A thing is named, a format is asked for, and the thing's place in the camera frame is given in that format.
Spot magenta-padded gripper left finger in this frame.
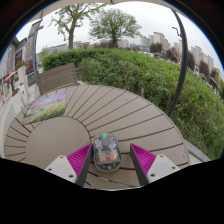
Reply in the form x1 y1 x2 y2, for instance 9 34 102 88
44 143 93 188

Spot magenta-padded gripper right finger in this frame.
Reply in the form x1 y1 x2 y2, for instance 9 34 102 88
129 143 181 187

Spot transparent grey computer mouse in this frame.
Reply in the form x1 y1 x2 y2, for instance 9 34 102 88
91 132 122 173

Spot blossom tree print mouse pad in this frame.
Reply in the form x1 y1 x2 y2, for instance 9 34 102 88
22 90 68 126

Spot green hedge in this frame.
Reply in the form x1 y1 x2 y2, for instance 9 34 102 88
40 47 224 160

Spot brown slatted outdoor chair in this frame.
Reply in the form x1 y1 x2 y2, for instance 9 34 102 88
36 63 79 96

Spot large white flower planter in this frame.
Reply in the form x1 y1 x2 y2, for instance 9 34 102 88
9 88 28 115

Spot dark curved umbrella pole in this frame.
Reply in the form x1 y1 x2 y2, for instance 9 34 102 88
166 8 189 118

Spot small white flower planter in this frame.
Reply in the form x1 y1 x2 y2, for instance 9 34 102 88
14 60 28 86

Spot distant apartment buildings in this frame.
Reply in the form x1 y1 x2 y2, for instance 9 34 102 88
138 31 223 81

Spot tall grey sign pillar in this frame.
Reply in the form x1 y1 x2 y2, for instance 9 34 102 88
24 19 44 88

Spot grey storefront building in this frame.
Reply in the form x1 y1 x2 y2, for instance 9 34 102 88
0 35 28 98

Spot tree with sparse leaves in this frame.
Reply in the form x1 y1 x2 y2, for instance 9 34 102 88
49 3 104 50

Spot tree with dense crown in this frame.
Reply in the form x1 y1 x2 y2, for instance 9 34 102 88
88 8 143 49

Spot beige patio umbrella canopy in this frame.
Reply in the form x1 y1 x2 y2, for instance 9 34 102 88
31 0 168 23

